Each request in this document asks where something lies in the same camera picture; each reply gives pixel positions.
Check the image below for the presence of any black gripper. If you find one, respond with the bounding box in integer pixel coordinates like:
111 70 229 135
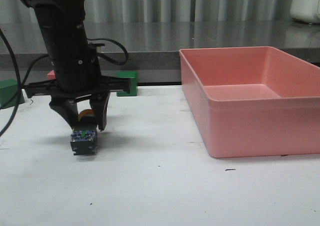
23 43 132 131

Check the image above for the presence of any yellow push button switch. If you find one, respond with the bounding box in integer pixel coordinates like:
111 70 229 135
70 109 98 155

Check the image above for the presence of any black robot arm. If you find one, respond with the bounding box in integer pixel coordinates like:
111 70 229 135
20 0 131 130

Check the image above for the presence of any pink cube block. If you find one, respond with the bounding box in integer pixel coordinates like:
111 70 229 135
47 70 56 80

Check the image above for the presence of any green cube block centre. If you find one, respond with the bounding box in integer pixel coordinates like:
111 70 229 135
116 71 138 97

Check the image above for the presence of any green cube block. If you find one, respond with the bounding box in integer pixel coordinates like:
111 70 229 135
116 71 138 97
0 79 18 109

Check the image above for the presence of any green cube block left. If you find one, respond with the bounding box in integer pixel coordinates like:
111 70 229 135
0 79 18 109

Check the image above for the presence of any dark grey countertop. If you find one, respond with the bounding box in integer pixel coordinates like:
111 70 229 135
0 21 320 71

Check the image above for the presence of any pink plastic bin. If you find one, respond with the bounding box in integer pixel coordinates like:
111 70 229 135
179 47 320 158

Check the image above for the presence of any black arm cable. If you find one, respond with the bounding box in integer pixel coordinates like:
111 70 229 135
0 28 130 138

